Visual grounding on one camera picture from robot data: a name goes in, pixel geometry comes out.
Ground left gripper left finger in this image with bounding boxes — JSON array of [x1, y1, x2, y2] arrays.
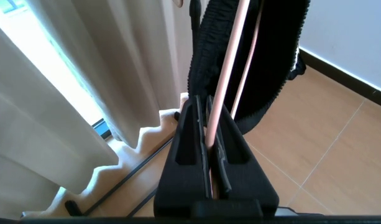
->
[[153, 95, 213, 218]]

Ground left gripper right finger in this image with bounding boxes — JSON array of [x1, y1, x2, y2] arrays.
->
[[206, 95, 280, 217]]

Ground black shorts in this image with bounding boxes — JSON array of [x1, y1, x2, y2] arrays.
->
[[187, 0, 311, 135]]

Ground black clothes rack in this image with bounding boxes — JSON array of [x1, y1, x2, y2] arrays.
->
[[65, 0, 203, 218]]

